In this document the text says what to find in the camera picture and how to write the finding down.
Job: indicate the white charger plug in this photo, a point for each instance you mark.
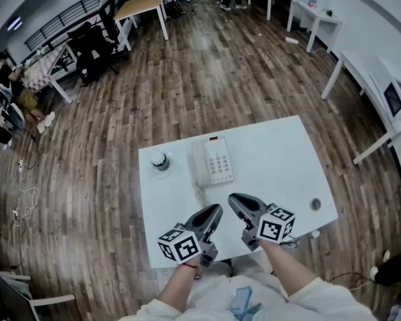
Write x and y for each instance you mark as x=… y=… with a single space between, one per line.
x=20 y=164

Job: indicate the white desk telephone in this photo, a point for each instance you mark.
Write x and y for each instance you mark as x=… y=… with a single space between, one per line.
x=219 y=152

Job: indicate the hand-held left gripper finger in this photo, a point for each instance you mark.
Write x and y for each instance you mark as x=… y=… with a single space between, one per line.
x=214 y=226
x=200 y=216

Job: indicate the black metal railing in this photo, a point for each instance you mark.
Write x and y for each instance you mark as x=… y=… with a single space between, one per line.
x=63 y=17

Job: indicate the white work table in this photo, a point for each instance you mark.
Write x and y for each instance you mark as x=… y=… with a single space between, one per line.
x=277 y=166

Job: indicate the white power strip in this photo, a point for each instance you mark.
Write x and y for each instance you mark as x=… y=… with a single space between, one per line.
x=291 y=40

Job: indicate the long white table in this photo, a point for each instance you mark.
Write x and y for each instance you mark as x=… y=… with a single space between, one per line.
x=357 y=69

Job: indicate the checkered cloth table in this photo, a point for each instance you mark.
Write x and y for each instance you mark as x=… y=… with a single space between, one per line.
x=43 y=72

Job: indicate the white screen device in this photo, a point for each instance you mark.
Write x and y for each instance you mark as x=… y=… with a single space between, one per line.
x=394 y=99

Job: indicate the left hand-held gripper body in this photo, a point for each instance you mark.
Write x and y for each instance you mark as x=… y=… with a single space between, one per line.
x=183 y=247

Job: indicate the small white side table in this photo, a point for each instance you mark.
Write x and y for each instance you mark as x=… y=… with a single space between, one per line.
x=321 y=17

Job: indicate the person's white shirt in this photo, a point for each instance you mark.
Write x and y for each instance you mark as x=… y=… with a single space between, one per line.
x=327 y=303

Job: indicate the person's left forearm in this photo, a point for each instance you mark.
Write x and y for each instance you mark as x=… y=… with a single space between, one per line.
x=177 y=288

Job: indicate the white-capped grey canister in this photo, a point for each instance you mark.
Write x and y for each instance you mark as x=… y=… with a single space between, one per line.
x=158 y=159

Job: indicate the dark-top white-frame table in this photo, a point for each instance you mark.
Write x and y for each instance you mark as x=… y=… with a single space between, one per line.
x=10 y=299

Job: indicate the black bag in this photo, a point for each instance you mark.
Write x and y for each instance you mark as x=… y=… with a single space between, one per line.
x=174 y=8

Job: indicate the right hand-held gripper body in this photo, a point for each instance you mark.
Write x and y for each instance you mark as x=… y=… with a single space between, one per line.
x=275 y=227

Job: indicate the black office chair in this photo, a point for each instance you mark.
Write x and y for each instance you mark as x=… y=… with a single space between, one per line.
x=93 y=52

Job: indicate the light blue cloth piece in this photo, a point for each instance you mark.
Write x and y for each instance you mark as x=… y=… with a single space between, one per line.
x=244 y=303

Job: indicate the person's right forearm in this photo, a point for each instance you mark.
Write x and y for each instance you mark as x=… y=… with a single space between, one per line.
x=287 y=269

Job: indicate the wooden-top white table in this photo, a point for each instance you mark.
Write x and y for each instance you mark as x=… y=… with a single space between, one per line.
x=140 y=5

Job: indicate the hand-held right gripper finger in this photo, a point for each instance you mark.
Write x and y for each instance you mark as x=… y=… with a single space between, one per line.
x=255 y=202
x=244 y=211

